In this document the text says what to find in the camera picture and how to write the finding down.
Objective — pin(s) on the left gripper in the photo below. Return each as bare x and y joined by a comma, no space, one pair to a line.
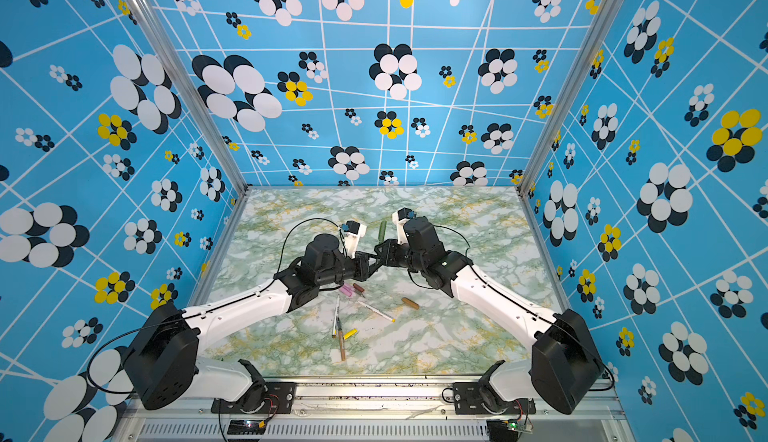
364,270

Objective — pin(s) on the yellow pen cap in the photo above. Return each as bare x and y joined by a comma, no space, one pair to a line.
350,334

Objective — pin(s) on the white pen yellow tip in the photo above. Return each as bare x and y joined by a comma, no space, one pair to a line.
377,312

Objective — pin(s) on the tan brown pen cap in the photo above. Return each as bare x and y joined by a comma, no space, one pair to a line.
410,303

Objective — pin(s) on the left circuit board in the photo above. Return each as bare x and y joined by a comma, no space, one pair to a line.
238,427

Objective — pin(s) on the right circuit board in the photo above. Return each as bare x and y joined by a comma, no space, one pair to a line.
507,430

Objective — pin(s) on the right corner aluminium post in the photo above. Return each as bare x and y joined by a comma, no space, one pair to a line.
575,79

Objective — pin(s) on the left corner aluminium post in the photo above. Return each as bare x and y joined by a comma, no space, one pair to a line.
160,42

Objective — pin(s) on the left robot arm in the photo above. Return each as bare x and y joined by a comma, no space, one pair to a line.
163,363

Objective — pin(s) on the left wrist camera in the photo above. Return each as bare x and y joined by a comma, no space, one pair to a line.
352,233

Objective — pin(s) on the aluminium front rail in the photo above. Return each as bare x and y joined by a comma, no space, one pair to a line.
414,408

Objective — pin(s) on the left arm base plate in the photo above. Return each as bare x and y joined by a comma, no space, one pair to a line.
273,398

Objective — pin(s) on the corner aluminium post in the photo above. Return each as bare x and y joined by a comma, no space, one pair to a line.
160,42
575,79

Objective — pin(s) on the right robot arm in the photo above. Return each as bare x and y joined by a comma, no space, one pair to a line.
564,360

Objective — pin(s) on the circuit board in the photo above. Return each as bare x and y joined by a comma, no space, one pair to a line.
238,427
507,430

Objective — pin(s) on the white slim pen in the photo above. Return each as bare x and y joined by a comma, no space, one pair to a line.
335,316

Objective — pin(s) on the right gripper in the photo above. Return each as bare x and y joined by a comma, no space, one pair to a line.
389,257

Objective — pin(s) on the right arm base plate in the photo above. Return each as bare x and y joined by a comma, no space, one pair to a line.
467,400

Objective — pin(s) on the brown fountain pen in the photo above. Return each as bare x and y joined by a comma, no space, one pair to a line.
340,338

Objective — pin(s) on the dark green fountain pen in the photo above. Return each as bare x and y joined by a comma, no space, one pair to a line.
382,232

